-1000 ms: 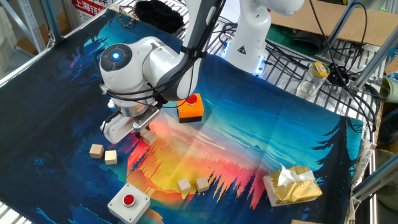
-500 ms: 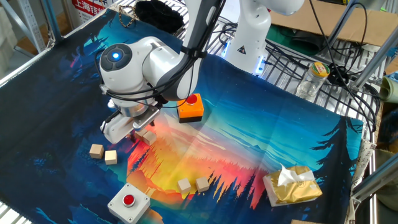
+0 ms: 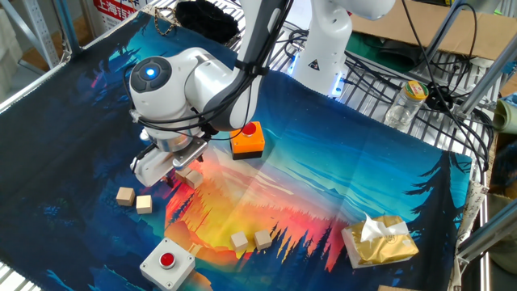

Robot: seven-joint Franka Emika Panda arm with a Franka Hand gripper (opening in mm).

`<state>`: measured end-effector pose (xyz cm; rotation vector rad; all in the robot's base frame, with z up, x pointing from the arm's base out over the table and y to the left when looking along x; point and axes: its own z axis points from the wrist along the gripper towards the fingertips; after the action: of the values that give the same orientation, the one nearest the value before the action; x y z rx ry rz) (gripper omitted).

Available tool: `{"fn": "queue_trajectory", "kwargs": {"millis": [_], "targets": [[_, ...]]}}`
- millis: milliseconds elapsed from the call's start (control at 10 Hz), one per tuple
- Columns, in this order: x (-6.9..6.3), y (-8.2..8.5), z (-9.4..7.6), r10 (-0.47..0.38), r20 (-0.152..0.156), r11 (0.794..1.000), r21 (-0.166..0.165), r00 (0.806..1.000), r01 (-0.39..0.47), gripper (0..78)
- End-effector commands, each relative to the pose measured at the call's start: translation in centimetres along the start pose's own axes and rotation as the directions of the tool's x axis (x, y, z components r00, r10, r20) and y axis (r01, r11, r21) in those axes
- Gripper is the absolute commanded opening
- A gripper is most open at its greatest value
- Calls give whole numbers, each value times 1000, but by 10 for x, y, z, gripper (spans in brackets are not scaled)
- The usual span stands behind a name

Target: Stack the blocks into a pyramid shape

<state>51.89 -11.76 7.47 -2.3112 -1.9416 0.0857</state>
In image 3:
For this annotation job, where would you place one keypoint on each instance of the dark green board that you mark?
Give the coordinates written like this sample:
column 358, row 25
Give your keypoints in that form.
column 363, row 50

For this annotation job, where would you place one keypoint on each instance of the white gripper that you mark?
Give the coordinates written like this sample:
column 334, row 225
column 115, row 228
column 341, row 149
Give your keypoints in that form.
column 151, row 167

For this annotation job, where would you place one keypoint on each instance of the gold tissue pack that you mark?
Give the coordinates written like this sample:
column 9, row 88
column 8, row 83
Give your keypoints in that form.
column 383, row 246

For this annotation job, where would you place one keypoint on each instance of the pale green roll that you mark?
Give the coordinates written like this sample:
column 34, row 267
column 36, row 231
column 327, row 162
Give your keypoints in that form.
column 507, row 117

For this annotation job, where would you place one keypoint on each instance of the brown cardboard scrap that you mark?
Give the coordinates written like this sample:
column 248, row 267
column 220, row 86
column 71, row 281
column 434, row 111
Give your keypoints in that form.
column 396, row 288

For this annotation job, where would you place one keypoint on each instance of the white printed paper sheet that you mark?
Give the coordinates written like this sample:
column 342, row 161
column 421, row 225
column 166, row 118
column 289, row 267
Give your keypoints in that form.
column 299, row 12

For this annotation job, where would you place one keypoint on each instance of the flat brown cardboard sheet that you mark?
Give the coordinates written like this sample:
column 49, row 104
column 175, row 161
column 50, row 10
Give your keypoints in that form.
column 484, row 36

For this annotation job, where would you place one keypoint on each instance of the grey perforated shelf frame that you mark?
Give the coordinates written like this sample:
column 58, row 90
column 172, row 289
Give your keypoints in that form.
column 40, row 32

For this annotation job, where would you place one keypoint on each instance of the blue metal post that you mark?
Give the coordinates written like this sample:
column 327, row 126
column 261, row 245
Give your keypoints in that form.
column 66, row 24

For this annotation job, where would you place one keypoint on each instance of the small wooden cube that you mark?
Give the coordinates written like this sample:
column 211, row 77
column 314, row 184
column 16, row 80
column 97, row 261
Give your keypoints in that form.
column 263, row 239
column 182, row 174
column 239, row 241
column 144, row 204
column 194, row 179
column 125, row 196

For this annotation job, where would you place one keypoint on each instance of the white box with red print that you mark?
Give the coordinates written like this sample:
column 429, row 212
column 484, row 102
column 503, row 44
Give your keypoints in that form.
column 115, row 10

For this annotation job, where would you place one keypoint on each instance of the colourful forest print cloth mat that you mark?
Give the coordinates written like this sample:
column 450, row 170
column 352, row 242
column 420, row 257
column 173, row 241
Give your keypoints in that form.
column 323, row 182

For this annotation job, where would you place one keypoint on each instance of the silver camera box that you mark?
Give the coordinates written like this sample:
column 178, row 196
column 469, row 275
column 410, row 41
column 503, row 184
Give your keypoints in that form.
column 190, row 155

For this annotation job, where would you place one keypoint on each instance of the orange box with red button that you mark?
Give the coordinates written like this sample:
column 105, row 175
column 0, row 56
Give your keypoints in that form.
column 250, row 147

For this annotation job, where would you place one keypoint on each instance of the white patterned cloth strip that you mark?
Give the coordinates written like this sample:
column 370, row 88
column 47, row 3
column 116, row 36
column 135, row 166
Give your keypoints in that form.
column 470, row 210

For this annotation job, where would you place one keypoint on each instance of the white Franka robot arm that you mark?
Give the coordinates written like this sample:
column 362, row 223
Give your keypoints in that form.
column 161, row 105

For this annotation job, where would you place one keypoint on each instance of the clear jar with yellow lid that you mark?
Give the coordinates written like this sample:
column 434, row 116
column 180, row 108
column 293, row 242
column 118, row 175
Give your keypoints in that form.
column 404, row 107

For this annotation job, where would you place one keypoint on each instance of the black power adapter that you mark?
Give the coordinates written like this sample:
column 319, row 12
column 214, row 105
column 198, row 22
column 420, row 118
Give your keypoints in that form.
column 438, row 97

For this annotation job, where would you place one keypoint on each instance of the black fluffy duster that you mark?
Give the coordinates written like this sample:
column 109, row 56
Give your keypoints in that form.
column 206, row 20

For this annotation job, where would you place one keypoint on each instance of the white box with red button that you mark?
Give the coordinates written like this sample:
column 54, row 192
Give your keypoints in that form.
column 177, row 271

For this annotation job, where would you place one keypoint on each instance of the aluminium profile bar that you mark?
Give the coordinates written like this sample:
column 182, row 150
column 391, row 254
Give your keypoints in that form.
column 488, row 232
column 444, row 32
column 488, row 74

